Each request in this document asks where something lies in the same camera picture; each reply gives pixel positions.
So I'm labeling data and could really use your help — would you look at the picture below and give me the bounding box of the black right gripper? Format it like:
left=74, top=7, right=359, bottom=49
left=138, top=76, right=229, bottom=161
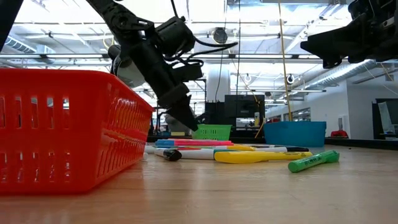
left=300, top=0, right=398, bottom=69

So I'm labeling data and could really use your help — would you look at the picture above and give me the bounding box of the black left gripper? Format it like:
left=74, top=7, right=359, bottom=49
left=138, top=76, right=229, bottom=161
left=129, top=40, right=205, bottom=132

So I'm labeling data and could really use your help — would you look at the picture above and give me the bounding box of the pink highlighter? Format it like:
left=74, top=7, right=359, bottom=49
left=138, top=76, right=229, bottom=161
left=174, top=140, right=234, bottom=147

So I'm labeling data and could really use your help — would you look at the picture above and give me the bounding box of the blue highlighter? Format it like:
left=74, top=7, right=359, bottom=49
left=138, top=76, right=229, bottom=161
left=155, top=139, right=233, bottom=147

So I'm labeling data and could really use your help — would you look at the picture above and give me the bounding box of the thick white marker black cap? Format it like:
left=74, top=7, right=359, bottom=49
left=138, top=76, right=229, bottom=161
left=154, top=148, right=183, bottom=162

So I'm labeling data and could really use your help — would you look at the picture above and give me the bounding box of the white marker yellow cap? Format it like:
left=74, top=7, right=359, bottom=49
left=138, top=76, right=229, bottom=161
left=228, top=144, right=256, bottom=152

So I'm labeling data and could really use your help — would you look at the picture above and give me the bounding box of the yellow highlighter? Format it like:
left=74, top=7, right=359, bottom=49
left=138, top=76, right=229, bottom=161
left=213, top=150, right=313, bottom=164

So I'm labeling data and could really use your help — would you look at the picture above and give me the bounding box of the green highlighter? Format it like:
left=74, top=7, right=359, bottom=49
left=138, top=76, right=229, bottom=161
left=287, top=150, right=340, bottom=174

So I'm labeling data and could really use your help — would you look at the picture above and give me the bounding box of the green plastic slotted basket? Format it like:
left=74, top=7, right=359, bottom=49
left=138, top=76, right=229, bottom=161
left=192, top=124, right=233, bottom=141

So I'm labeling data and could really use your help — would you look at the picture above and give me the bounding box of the black cabinet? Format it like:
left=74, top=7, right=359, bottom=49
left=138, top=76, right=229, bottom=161
left=204, top=95, right=266, bottom=138

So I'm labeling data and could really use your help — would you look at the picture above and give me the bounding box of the black desk lamp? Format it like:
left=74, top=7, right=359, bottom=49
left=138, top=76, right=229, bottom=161
left=108, top=44, right=147, bottom=89

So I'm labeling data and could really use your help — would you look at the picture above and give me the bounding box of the white sheet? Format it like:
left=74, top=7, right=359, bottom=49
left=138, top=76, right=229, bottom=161
left=377, top=101, right=395, bottom=134

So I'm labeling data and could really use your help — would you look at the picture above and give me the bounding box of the red object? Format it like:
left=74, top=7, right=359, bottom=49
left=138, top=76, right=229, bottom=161
left=330, top=129, right=349, bottom=139

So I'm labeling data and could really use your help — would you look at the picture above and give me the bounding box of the blue plastic bin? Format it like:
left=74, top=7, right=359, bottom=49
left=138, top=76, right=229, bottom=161
left=263, top=121, right=327, bottom=148

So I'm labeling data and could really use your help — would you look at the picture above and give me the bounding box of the red plastic slotted basket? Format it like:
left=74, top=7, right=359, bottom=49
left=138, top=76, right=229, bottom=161
left=0, top=68, right=155, bottom=196

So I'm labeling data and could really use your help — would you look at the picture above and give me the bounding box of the yellow hanging cable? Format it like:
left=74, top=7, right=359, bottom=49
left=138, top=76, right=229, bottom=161
left=277, top=2, right=293, bottom=123

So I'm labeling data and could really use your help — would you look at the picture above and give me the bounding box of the black ceiling cord reel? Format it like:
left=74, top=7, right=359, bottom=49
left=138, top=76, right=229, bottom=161
left=212, top=27, right=229, bottom=45

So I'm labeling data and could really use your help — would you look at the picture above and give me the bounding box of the black hanging cable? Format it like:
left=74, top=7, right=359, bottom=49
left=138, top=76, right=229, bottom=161
left=237, top=0, right=242, bottom=96

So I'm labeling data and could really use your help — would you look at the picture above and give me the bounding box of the black table edge rail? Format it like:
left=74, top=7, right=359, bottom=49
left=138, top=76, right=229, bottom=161
left=146, top=135, right=398, bottom=151

